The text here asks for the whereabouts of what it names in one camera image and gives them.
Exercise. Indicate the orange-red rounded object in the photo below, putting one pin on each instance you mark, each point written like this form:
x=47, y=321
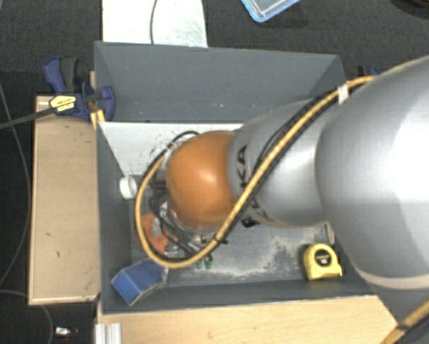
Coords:
x=150, y=229

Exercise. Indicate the blue sponge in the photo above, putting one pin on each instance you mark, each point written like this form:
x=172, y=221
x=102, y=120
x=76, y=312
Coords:
x=135, y=280

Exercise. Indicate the white-capped plastic bottle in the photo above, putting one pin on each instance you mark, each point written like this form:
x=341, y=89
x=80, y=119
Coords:
x=128, y=187

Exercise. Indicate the pale wood board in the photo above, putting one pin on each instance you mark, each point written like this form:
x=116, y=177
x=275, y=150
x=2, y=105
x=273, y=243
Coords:
x=65, y=210

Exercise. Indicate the yellow tape measure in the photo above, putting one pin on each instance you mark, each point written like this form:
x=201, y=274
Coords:
x=321, y=262

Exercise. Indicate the grey metal bin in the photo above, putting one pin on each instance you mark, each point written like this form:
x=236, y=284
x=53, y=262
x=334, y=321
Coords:
x=207, y=84

